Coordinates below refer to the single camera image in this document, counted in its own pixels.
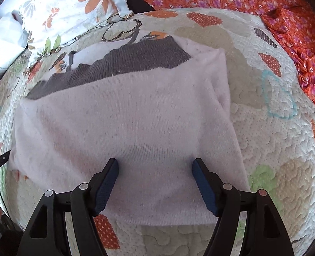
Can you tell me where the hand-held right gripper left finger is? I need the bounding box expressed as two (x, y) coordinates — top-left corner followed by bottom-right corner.
(16, 158), (119, 256)

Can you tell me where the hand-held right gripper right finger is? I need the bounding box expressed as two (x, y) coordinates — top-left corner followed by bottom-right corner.
(192, 158), (298, 256)

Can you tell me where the white zip cardigan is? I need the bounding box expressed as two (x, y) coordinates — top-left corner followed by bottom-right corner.
(8, 36), (251, 226)

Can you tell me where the quilted heart-print bedspread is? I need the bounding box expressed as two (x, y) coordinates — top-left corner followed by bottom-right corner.
(0, 8), (315, 256)

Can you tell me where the white plastic bag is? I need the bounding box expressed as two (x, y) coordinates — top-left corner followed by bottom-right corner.
(0, 10), (30, 76)

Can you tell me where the white floral pillow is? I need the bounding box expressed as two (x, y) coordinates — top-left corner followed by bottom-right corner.
(18, 0), (134, 57)

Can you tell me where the black cable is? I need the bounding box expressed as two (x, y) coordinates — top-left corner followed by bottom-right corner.
(0, 174), (14, 220)

